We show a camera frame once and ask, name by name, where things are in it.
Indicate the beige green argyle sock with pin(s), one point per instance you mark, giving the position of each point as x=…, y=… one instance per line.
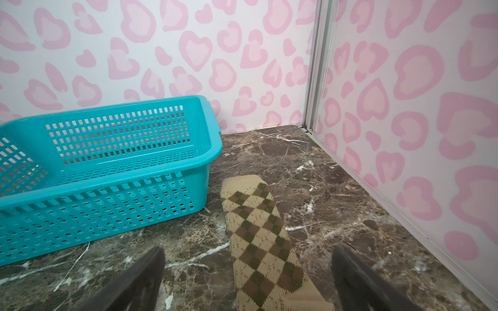
x=267, y=272

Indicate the teal plastic mesh basket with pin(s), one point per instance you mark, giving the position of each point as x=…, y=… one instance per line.
x=79, y=176

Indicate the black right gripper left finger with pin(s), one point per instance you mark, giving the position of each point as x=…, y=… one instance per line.
x=137, y=288

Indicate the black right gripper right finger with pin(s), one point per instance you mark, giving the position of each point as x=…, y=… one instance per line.
x=360, y=288

